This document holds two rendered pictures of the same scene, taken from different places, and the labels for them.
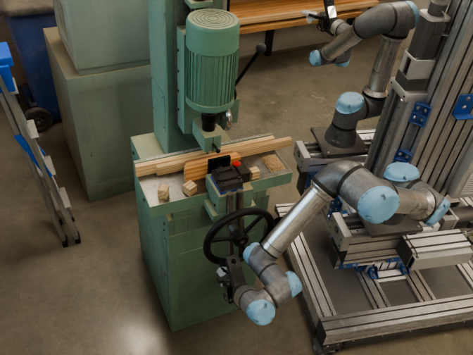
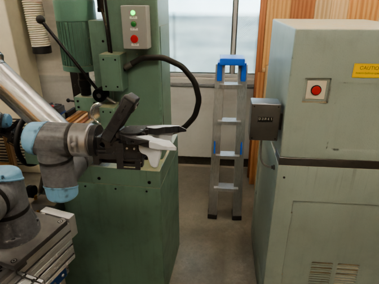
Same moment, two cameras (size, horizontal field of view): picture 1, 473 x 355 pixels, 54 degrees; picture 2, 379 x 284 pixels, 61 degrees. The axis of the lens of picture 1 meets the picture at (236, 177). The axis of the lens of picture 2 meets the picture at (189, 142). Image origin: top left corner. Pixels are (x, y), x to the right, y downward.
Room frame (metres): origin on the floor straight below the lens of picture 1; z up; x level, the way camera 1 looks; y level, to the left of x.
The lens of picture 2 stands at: (2.77, -0.81, 1.51)
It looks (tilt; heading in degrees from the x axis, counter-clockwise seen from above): 24 degrees down; 127
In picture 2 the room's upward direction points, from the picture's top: straight up
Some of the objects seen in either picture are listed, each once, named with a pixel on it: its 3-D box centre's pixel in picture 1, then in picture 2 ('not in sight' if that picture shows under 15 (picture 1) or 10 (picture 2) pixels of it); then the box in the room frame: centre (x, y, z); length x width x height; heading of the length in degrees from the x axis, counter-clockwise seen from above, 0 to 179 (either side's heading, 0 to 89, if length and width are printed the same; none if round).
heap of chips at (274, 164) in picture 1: (273, 161); not in sight; (1.49, -0.15, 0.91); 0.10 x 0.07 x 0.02; 28
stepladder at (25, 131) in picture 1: (32, 157); (228, 141); (1.74, 1.03, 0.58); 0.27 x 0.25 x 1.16; 121
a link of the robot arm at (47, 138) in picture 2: (348, 34); (51, 140); (2.12, -0.46, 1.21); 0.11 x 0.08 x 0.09; 30
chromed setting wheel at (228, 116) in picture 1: (224, 116); (102, 114); (1.62, 0.08, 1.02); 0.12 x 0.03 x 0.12; 28
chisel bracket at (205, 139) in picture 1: (206, 134); (91, 103); (1.46, 0.13, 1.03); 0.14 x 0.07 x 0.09; 28
